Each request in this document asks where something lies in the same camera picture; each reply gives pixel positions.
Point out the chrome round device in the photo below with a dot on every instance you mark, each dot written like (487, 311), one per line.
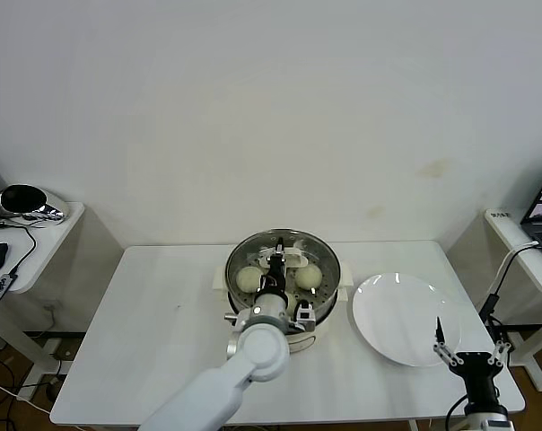
(28, 202)

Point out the stainless steel steamer basket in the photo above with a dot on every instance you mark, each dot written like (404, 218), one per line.
(329, 296)

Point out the small white label sticker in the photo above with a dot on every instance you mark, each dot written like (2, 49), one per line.
(500, 215)

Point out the round white plate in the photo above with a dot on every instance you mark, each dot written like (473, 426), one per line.
(396, 323)

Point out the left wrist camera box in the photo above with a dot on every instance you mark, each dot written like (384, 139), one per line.
(305, 316)

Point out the round glass pot lid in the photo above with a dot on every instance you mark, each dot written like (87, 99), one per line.
(298, 259)

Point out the white steamed baozi bun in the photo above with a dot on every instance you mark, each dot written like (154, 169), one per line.
(308, 276)
(247, 279)
(292, 309)

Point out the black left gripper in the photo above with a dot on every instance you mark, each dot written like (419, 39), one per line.
(277, 274)

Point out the white wall socket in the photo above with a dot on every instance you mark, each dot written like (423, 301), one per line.
(51, 307)

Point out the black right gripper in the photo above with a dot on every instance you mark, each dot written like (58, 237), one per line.
(477, 372)

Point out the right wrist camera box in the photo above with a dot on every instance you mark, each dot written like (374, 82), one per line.
(495, 425)

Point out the white side table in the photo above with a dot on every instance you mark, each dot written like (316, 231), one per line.
(513, 238)
(51, 251)

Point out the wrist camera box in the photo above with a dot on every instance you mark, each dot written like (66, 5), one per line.
(495, 425)
(305, 316)

